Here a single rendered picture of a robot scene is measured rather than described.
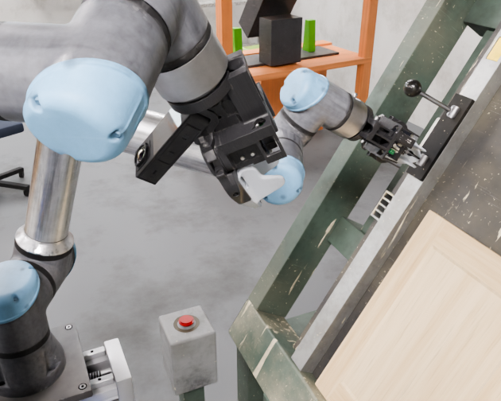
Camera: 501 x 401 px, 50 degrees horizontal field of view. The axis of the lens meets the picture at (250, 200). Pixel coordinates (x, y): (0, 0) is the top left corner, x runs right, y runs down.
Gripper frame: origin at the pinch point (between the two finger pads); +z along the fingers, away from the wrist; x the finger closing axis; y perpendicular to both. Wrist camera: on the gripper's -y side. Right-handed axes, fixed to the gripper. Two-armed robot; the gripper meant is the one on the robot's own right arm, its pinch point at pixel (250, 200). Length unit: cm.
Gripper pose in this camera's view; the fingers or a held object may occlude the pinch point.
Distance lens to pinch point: 67.6
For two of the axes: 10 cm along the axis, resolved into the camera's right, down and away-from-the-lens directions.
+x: -1.6, -7.5, 6.4
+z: 3.7, 5.6, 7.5
